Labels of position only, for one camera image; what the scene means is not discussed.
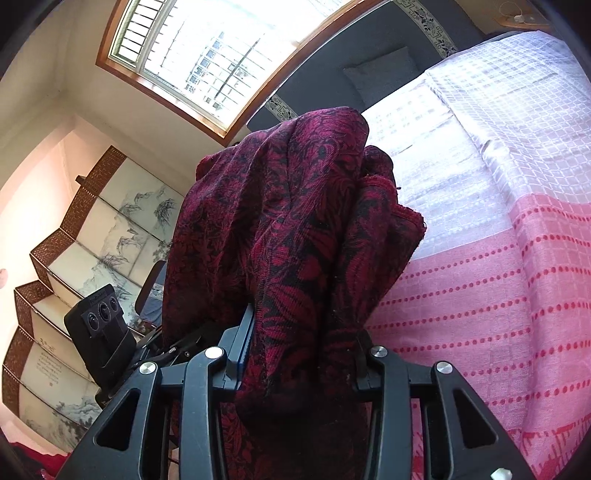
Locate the wooden framed window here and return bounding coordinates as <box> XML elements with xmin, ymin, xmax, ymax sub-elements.
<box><xmin>95</xmin><ymin>0</ymin><xmax>393</xmax><ymax>148</ymax></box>

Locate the person's red clothing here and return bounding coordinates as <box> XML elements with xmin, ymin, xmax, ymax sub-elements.
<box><xmin>0</xmin><ymin>442</ymin><xmax>70</xmax><ymax>480</ymax></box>

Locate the dark wooden chair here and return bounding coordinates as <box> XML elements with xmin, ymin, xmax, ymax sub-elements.
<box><xmin>135</xmin><ymin>260</ymin><xmax>168</xmax><ymax>334</ymax></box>

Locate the grey pillow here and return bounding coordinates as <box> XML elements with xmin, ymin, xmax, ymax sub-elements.
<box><xmin>342</xmin><ymin>46</ymin><xmax>419</xmax><ymax>112</ymax></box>

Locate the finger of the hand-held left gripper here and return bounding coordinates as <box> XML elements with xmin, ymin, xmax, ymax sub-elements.
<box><xmin>135</xmin><ymin>322</ymin><xmax>225</xmax><ymax>368</ymax></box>

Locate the pink checked bed sheet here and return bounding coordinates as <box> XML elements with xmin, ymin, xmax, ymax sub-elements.
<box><xmin>360</xmin><ymin>30</ymin><xmax>591</xmax><ymax>480</ymax></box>

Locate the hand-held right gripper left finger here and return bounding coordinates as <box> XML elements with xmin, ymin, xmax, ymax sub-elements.
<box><xmin>55</xmin><ymin>305</ymin><xmax>257</xmax><ymax>480</ymax></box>

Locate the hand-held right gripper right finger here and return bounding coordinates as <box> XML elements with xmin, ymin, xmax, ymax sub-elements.
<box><xmin>355</xmin><ymin>331</ymin><xmax>536</xmax><ymax>480</ymax></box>

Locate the painted folding screen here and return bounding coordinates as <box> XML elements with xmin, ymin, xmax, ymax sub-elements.
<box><xmin>0</xmin><ymin>145</ymin><xmax>185</xmax><ymax>455</ymax></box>

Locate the maroon patterned knit garment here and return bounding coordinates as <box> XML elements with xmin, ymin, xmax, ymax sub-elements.
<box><xmin>161</xmin><ymin>106</ymin><xmax>428</xmax><ymax>480</ymax></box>

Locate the grey padded headboard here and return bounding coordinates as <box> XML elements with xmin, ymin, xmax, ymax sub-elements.
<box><xmin>247</xmin><ymin>0</ymin><xmax>485</xmax><ymax>148</ymax></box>

